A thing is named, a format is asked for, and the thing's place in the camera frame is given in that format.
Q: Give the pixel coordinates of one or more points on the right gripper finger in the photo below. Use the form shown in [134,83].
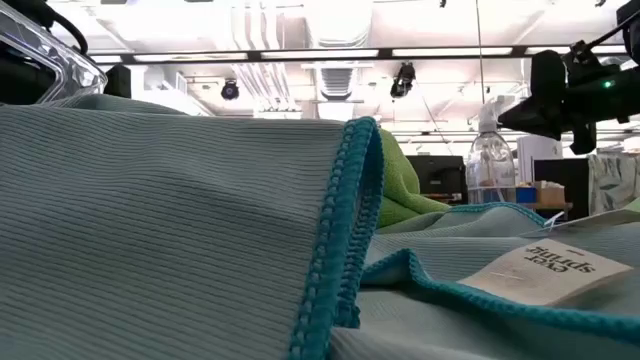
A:
[547,95]

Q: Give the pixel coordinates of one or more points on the light blue microfiber towel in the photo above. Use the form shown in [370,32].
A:
[480,222]

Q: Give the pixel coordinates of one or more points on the green microfiber towel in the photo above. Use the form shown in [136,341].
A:
[400,190]

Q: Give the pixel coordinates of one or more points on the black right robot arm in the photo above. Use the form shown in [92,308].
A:
[632,35]

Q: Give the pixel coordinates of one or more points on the light blue towel with label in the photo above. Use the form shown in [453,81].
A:
[150,225]

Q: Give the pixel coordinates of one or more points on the white box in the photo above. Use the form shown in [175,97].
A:
[540,155]

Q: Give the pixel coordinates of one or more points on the patterned grey curtain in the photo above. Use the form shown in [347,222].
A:
[615,185]

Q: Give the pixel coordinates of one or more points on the clear spray bottle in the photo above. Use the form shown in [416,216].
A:
[490,165]

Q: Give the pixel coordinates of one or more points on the black monitor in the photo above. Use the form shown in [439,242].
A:
[435,175]
[575,190]

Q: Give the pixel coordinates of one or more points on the cardboard box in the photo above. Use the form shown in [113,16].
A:
[550,194]

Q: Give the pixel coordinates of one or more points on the blue bin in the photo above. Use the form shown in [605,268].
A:
[525,195]

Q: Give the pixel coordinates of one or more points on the black overhead light bar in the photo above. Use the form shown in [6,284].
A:
[254,55]

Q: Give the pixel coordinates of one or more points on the black speaker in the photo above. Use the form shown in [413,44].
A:
[117,82]

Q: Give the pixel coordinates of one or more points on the clear plastic basket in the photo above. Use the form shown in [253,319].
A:
[75,72]

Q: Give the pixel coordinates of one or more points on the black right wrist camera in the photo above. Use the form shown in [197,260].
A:
[580,57]

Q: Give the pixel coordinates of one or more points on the black hanging camera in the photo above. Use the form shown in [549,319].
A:
[402,80]
[230,90]

